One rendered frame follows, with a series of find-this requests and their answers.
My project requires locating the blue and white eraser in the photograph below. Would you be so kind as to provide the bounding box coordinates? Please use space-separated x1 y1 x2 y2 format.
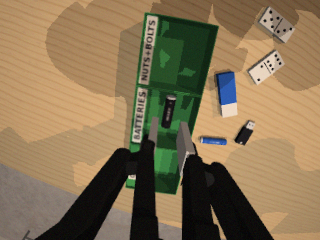
216 71 238 118

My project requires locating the white domino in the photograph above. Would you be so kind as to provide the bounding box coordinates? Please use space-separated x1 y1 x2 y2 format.
257 6 296 43
247 50 285 85

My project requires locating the black aa battery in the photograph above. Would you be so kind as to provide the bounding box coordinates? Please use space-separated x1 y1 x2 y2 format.
161 95 176 129

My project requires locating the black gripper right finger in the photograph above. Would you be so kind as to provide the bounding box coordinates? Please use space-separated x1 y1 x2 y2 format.
176 121 274 240

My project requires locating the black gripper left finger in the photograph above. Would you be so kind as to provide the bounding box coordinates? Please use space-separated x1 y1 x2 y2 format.
34 116 159 240

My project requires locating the blue battery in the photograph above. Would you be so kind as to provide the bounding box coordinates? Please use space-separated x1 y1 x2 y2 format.
200 137 227 145

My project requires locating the black usb stick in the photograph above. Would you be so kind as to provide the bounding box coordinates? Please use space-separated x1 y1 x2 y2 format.
234 120 255 146

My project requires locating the green three-compartment bin rack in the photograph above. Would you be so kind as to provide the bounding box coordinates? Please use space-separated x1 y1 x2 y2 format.
129 12 219 195

